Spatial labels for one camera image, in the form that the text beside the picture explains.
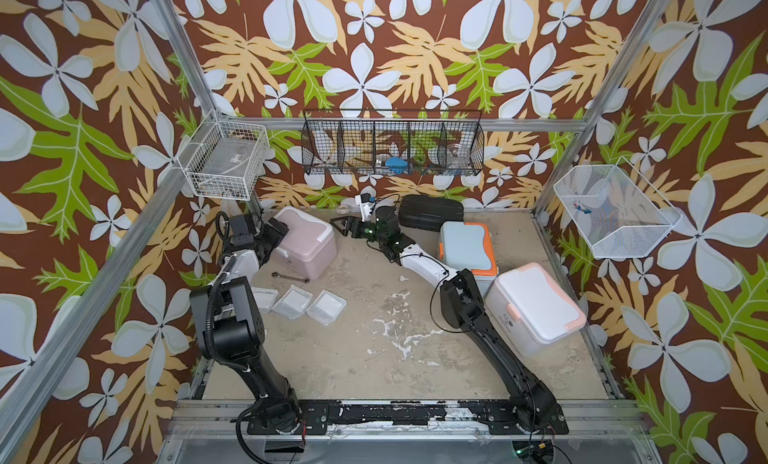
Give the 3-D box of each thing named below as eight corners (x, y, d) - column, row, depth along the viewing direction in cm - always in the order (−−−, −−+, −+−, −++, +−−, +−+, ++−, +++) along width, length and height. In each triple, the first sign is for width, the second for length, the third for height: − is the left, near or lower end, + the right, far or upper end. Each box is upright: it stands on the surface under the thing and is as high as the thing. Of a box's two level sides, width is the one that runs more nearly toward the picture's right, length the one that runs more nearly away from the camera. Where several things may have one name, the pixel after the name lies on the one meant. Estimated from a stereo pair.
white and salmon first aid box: (519, 365, 85) (542, 347, 73) (475, 300, 97) (489, 276, 85) (564, 342, 89) (593, 321, 77) (517, 283, 101) (535, 258, 90)
